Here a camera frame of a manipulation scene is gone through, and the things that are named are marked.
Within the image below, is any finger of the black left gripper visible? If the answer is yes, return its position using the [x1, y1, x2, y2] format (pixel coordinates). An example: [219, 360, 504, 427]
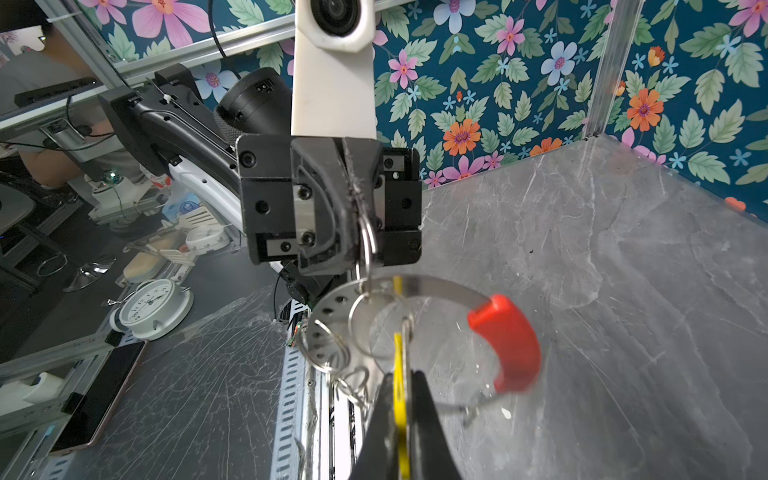
[343, 137, 382, 267]
[290, 137, 359, 276]

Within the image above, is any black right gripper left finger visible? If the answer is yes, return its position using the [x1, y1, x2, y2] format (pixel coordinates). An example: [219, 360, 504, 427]
[349, 373, 398, 480]

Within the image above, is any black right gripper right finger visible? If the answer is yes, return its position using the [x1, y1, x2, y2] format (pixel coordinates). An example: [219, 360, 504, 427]
[410, 371, 461, 480]

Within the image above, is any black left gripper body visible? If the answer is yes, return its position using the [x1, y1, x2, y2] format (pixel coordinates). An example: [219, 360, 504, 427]
[237, 134, 422, 266]

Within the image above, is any yellow key tag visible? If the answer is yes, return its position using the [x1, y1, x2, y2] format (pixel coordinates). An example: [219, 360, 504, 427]
[392, 275, 413, 480]

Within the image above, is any silver metal keyring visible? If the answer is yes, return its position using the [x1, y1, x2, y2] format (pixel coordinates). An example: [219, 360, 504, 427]
[295, 218, 490, 409]

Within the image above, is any red key tag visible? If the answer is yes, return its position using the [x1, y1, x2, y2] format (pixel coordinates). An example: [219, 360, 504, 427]
[468, 295, 542, 393]

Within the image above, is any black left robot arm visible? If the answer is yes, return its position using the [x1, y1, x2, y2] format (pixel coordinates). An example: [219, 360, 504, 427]
[99, 64, 422, 276]

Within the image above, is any white round clock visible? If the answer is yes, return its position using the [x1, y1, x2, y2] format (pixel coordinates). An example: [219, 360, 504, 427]
[109, 279, 194, 341]

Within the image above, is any black smartphone on desk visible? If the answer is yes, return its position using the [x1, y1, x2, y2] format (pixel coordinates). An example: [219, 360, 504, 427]
[50, 341, 147, 456]

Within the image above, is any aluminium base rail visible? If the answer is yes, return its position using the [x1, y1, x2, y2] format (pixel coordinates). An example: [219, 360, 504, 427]
[299, 365, 360, 479]

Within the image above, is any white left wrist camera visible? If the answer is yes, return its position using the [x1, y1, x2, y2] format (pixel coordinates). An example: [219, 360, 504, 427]
[291, 0, 376, 139]

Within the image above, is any white perforated cable duct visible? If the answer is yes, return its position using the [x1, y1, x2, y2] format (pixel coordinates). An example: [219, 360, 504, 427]
[269, 334, 307, 480]

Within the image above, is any black left camera cable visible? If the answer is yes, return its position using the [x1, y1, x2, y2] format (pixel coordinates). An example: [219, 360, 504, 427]
[206, 0, 229, 61]

